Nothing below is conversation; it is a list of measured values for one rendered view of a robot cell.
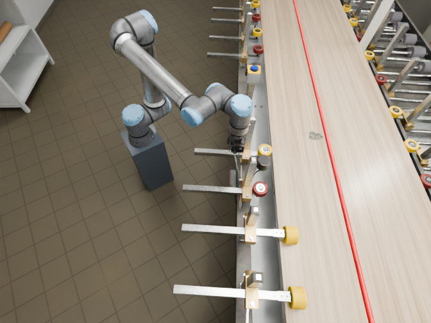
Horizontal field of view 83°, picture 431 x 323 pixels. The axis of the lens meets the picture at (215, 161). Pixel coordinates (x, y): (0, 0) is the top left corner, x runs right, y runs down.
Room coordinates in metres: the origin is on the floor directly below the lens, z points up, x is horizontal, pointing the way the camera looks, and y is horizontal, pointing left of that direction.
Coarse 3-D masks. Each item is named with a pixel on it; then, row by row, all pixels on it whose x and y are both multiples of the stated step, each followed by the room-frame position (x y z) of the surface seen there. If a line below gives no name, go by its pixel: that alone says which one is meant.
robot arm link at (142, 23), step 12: (144, 12) 1.22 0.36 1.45; (132, 24) 1.13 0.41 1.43; (144, 24) 1.16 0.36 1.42; (156, 24) 1.21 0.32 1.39; (144, 36) 1.15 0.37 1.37; (144, 48) 1.15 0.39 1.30; (156, 60) 1.21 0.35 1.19; (144, 84) 1.18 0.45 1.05; (144, 96) 1.24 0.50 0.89; (156, 96) 1.19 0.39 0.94; (156, 108) 1.17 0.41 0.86; (168, 108) 1.23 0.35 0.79
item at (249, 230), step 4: (244, 216) 0.40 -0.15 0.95; (244, 220) 0.38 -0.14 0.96; (244, 224) 0.36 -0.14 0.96; (248, 228) 0.34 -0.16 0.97; (252, 228) 0.34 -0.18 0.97; (248, 232) 0.32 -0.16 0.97; (252, 232) 0.32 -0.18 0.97; (256, 232) 0.32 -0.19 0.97; (244, 236) 0.30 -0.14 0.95; (248, 236) 0.30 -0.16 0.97; (256, 236) 0.30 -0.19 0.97; (244, 240) 0.29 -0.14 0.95; (248, 240) 0.28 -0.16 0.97; (252, 240) 0.28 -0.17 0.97; (256, 240) 0.28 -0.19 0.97; (248, 244) 0.28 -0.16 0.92; (252, 244) 0.28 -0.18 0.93
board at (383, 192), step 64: (320, 0) 2.67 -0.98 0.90; (320, 64) 1.65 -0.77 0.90; (320, 128) 1.00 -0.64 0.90; (384, 128) 1.02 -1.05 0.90; (320, 192) 0.56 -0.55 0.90; (384, 192) 0.58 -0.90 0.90; (320, 256) 0.24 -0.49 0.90; (384, 256) 0.25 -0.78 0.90; (320, 320) 0.00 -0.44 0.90; (384, 320) 0.00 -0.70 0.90
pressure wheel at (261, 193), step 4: (256, 184) 0.59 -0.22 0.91; (260, 184) 0.60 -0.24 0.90; (264, 184) 0.60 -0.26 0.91; (252, 188) 0.58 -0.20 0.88; (256, 188) 0.57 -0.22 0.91; (260, 188) 0.57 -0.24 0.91; (264, 188) 0.57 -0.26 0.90; (256, 192) 0.55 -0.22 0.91; (260, 192) 0.55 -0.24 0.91; (264, 192) 0.55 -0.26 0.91; (256, 196) 0.57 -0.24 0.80; (260, 196) 0.54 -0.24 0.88
